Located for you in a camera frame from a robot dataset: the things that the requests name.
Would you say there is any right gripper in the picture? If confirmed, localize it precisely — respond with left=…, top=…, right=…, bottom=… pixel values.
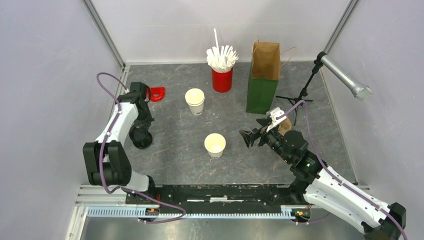
left=238, top=118, right=292, bottom=164

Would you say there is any white paper coffee cup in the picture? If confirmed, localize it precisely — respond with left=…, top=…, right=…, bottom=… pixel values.
left=204, top=133, right=226, bottom=159

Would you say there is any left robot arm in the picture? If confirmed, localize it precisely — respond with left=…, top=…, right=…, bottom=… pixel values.
left=82, top=82, right=157, bottom=204

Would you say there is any stack of black lids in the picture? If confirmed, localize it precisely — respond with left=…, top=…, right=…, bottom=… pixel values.
left=129, top=127, right=153, bottom=149

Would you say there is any brown pulp cup carrier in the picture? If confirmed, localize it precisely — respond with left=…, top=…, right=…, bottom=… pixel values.
left=277, top=117, right=292, bottom=136

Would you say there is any stack of paper cups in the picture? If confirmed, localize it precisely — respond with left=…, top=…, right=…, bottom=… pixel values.
left=184, top=88, right=205, bottom=116

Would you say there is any red straw holder cup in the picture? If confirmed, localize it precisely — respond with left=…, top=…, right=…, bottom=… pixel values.
left=211, top=68, right=233, bottom=93

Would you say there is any green and brown paper bag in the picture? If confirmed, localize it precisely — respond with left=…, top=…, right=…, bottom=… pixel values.
left=245, top=40, right=295, bottom=115

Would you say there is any bundle of white straws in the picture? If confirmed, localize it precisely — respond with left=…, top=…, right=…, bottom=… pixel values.
left=206, top=28, right=239, bottom=73

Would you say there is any silver microphone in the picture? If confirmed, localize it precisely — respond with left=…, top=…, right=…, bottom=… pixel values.
left=317, top=51, right=373, bottom=101

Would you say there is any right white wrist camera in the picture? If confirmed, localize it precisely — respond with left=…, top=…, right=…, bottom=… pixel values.
left=266, top=107, right=287, bottom=133

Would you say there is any red plastic bracket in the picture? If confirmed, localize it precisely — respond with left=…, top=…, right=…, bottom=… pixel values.
left=146, top=86, right=166, bottom=102

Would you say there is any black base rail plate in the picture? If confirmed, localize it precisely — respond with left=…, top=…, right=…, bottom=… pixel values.
left=125, top=184, right=312, bottom=215

